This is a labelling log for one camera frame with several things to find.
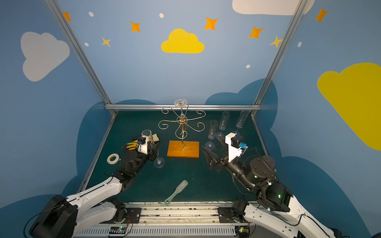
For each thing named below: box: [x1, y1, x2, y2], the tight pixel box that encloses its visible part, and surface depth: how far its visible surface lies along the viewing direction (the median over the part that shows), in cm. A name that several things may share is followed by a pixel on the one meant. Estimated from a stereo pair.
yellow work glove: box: [126, 139, 139, 151], surface depth 101 cm
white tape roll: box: [106, 153, 120, 165], surface depth 95 cm
